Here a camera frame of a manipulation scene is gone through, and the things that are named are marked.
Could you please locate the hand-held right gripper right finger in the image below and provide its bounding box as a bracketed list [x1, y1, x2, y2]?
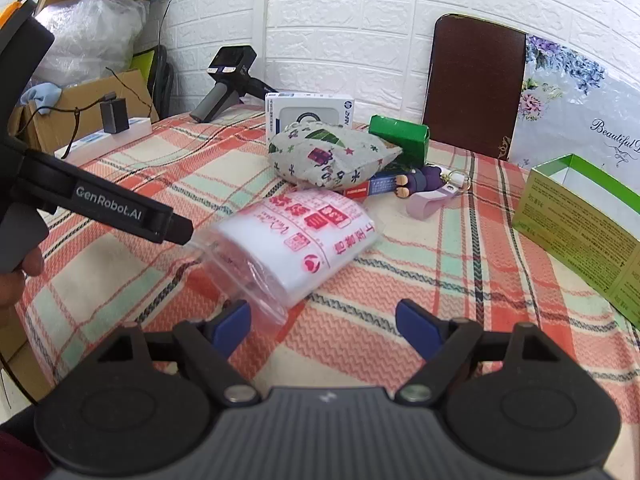
[394, 299, 571, 406]

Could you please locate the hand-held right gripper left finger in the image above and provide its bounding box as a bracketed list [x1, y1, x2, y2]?
[85, 300, 262, 407]

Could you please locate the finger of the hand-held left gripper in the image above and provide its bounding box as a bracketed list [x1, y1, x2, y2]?
[159, 209, 195, 247]

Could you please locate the clear packet of white pads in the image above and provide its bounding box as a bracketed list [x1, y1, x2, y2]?
[192, 187, 377, 326]

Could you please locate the purple figure keychain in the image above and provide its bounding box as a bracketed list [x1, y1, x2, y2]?
[392, 164, 472, 220]

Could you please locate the green cardboard box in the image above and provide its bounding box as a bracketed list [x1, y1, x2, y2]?
[511, 154, 640, 332]

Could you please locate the person's left hand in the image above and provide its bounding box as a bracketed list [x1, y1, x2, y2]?
[0, 248, 46, 312]

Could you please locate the plaid tablecloth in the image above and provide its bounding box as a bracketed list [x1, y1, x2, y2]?
[15, 109, 640, 480]

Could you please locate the black power adapter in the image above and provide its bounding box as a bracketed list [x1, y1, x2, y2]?
[99, 99, 129, 135]

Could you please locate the light blue cloth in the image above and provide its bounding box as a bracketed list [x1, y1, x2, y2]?
[24, 82, 64, 116]

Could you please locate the low cardboard box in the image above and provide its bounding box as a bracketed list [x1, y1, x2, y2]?
[10, 69, 160, 157]

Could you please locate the spare black hand-held gripper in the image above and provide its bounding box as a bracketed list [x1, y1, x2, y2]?
[189, 46, 279, 124]

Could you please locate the black bag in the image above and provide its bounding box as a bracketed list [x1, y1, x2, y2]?
[150, 45, 175, 121]

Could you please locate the yellow-green flat board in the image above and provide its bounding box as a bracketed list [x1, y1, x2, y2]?
[129, 49, 157, 86]

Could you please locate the blue playing card box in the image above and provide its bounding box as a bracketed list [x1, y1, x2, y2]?
[342, 172, 401, 200]

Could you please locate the clear bubble wrap bag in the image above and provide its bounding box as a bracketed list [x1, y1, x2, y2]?
[30, 0, 151, 89]

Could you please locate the patterned cloth pouch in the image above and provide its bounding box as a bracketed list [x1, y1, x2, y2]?
[267, 121, 404, 191]

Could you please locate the white box with blue logo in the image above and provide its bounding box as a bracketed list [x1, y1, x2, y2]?
[265, 92, 355, 143]

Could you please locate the small green box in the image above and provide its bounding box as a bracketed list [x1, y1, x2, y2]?
[369, 114, 431, 168]

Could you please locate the brown chair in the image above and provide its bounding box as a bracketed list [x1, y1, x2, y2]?
[422, 14, 529, 162]

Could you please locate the floral plastic packaging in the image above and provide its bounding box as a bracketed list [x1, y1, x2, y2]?
[507, 35, 640, 181]

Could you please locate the thin black cable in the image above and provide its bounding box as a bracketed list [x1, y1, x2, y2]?
[22, 66, 154, 147]

